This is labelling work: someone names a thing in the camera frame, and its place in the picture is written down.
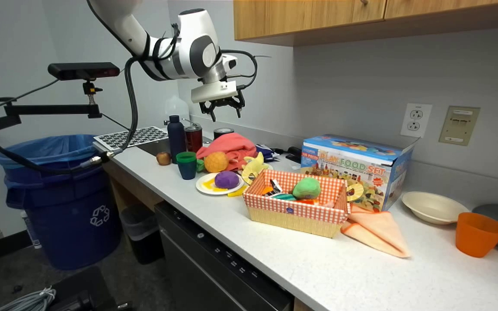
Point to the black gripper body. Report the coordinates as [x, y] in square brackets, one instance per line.
[222, 102]

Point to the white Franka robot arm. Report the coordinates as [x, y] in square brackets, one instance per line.
[191, 52]

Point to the yellow plushie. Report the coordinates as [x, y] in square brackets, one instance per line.
[253, 168]

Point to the purple ball plushie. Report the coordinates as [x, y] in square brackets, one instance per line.
[225, 180]

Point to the white paper plate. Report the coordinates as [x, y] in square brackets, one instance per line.
[206, 183]

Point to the orange plushie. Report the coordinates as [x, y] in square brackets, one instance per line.
[267, 190]

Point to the green plushie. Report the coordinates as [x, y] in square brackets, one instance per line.
[307, 188]

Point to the dark round can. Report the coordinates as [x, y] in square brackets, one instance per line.
[224, 133]

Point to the dark red jar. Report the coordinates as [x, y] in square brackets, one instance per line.
[194, 138]

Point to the pink red cloth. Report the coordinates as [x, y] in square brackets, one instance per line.
[232, 145]

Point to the dark blue bottle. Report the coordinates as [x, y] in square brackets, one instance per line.
[177, 138]

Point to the dark blue cloth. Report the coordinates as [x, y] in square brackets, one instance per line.
[267, 152]

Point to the green plastic cup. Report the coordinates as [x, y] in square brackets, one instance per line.
[186, 166]

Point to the small brown round object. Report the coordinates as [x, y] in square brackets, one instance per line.
[163, 159]

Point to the teal grey plush toy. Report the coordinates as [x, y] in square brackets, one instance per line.
[284, 195]

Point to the blue toy food box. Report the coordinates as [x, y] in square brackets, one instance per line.
[346, 157]

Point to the red checkered basket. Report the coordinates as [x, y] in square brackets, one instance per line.
[295, 216]

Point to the small black waste bin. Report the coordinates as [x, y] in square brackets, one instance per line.
[142, 235]

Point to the black dishwasher front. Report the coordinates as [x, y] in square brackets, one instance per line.
[203, 277]

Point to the blue recycling bin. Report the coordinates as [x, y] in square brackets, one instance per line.
[70, 225]

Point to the orange folded napkin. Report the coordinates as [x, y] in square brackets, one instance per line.
[381, 230]

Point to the cream bowl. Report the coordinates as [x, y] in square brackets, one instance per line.
[433, 207]

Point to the orange plastic cup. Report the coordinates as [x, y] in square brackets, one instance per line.
[476, 235]

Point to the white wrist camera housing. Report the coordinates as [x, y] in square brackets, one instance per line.
[215, 90]

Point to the black stereo camera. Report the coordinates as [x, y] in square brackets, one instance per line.
[82, 71]

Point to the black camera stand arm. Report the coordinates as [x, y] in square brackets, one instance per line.
[52, 109]

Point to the wooden wall cabinet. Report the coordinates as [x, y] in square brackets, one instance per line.
[376, 17]

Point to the white wall outlet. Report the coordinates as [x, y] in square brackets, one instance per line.
[416, 119]

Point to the beige wall plate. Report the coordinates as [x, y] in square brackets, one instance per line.
[459, 125]

